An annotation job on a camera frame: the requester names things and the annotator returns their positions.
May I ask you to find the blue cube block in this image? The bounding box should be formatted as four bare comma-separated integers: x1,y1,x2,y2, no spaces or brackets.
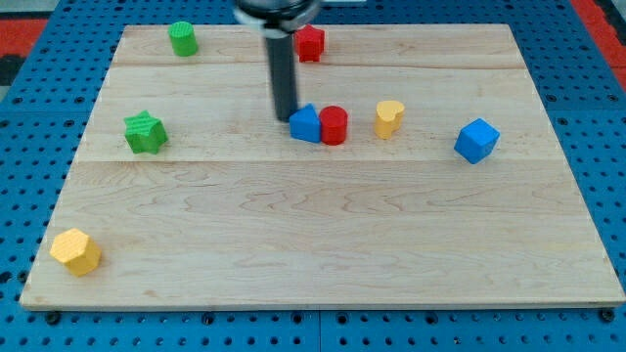
454,118,500,164

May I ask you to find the blue triangular block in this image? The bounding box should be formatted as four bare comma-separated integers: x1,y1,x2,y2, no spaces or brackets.
289,104,321,143

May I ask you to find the green star block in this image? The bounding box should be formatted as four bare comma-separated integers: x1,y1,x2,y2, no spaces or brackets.
124,110,168,154

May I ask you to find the yellow hexagon block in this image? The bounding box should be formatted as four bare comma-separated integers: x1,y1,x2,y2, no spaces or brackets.
49,228,102,277

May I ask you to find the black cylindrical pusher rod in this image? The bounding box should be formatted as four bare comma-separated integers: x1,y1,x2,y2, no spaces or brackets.
265,34,298,122

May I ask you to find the light wooden board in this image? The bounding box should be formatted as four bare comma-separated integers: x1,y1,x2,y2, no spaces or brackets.
21,24,625,312

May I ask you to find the red star block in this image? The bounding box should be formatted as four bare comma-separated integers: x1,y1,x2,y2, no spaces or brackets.
294,24,326,63

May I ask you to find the green cylinder block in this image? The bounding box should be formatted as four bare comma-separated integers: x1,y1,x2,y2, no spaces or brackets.
167,21,199,57

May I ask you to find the yellow heart block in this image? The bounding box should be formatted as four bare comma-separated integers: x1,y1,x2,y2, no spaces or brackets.
374,100,405,140

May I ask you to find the red cylinder block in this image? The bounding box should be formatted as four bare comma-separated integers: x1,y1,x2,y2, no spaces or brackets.
319,106,348,146

